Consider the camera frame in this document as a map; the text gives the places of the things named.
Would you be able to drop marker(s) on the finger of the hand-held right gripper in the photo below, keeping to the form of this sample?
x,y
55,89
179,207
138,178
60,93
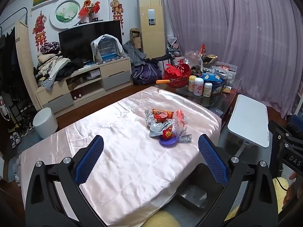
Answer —
x,y
293,123

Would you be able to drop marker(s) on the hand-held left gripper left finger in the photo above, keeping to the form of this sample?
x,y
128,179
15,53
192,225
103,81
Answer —
x,y
88,160

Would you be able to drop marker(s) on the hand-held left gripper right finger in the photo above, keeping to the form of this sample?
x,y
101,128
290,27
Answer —
x,y
213,160

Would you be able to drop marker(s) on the silver blister pack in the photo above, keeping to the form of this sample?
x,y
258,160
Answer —
x,y
185,138

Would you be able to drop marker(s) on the black trash bin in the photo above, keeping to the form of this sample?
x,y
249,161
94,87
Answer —
x,y
189,201

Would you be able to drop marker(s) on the clear plastic wrapper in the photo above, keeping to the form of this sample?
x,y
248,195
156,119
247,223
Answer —
x,y
178,128

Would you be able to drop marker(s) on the purple plastic lid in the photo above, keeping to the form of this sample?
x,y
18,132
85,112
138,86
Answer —
x,y
169,143

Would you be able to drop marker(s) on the red lollipop wrapper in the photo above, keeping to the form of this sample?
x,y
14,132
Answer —
x,y
167,134

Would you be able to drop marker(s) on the red plastic bottle cap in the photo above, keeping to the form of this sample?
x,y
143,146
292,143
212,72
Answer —
x,y
181,117

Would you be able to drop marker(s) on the silver foil wrapper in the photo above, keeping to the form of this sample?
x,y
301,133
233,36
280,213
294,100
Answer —
x,y
156,128

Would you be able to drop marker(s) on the red snack wrapper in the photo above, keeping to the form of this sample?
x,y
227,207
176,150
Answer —
x,y
160,117

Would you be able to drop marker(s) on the orange snack wrapper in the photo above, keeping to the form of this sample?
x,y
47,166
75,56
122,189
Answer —
x,y
163,112

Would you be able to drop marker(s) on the person's right hand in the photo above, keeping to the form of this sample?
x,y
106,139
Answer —
x,y
289,194

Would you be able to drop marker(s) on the pink satin tablecloth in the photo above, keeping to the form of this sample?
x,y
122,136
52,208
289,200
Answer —
x,y
118,170

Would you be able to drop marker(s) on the white lap desk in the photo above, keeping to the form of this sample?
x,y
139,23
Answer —
x,y
251,120

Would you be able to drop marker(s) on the glass coffee table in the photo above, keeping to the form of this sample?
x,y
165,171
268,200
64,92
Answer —
x,y
213,104

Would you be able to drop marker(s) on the white round waste bin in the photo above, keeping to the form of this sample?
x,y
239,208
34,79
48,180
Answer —
x,y
45,123

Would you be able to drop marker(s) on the white bottle green label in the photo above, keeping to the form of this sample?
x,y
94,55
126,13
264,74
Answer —
x,y
207,89

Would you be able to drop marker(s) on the white bottle blue lid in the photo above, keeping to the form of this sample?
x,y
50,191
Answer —
x,y
198,87

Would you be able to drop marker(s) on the row of shoes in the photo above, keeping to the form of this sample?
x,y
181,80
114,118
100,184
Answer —
x,y
16,139

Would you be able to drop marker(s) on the yellow fluffy blanket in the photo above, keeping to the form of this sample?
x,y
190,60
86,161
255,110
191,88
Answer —
x,y
163,220

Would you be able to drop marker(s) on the blue round tin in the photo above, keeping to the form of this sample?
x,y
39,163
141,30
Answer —
x,y
214,82

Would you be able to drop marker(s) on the white bottle yellow lid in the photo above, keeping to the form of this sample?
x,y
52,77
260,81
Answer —
x,y
192,82

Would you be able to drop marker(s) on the clear plastic storage box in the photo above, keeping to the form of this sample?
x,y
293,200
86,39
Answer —
x,y
224,72

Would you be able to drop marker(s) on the beige television cabinet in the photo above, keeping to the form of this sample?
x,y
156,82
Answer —
x,y
113,72

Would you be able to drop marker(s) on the red cutout basket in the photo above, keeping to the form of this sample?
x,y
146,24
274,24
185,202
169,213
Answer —
x,y
176,72

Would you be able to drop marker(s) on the pile of clothes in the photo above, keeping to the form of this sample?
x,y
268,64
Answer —
x,y
56,66

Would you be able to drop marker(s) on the heap of snack bags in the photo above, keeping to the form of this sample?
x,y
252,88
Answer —
x,y
198,58

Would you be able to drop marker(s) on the purple duffel bag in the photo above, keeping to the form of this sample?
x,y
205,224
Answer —
x,y
145,73

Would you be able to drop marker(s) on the purple curtain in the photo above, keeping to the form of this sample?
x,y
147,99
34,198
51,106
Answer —
x,y
236,28

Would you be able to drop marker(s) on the grey cloth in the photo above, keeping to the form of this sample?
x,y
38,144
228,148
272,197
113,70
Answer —
x,y
95,48

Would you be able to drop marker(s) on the blue and white birdcage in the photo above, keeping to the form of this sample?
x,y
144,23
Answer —
x,y
108,49

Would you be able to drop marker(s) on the grey jacket heap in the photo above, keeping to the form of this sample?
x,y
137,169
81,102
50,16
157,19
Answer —
x,y
135,53

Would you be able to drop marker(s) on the black flat television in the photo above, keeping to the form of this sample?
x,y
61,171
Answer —
x,y
80,40

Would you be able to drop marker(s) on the beige woven panel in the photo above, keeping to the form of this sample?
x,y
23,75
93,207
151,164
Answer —
x,y
22,56

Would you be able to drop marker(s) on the rack of dark coats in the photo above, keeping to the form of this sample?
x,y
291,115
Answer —
x,y
9,63

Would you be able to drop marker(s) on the stack of cardboard boxes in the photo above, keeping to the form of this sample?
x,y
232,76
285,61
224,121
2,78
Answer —
x,y
136,40

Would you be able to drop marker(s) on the beige standing air conditioner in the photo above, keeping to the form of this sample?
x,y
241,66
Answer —
x,y
151,33

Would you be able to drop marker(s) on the vase with flowers and flags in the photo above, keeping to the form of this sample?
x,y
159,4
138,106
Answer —
x,y
90,9

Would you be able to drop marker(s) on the hanging red ornament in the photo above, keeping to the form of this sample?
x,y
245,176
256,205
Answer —
x,y
116,9

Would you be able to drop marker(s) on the round green wall picture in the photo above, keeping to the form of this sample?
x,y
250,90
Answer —
x,y
66,13

